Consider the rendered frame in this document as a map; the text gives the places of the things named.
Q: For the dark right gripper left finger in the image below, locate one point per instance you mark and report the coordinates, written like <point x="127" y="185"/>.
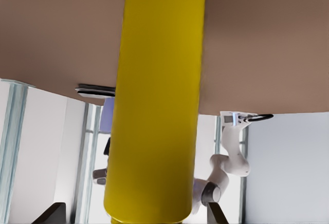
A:
<point x="55" y="215"/>

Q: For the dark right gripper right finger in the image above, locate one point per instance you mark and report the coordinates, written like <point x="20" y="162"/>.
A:
<point x="216" y="215"/>

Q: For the yellow sauce bottle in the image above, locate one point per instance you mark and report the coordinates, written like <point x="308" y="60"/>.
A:
<point x="156" y="100"/>

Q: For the flat black-and-white scale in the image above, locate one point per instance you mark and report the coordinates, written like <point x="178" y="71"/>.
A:
<point x="95" y="91"/>

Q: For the silver frame post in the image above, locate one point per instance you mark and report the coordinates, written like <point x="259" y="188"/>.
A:
<point x="14" y="136"/>
<point x="90" y="147"/>
<point x="218" y="129"/>
<point x="243" y="198"/>

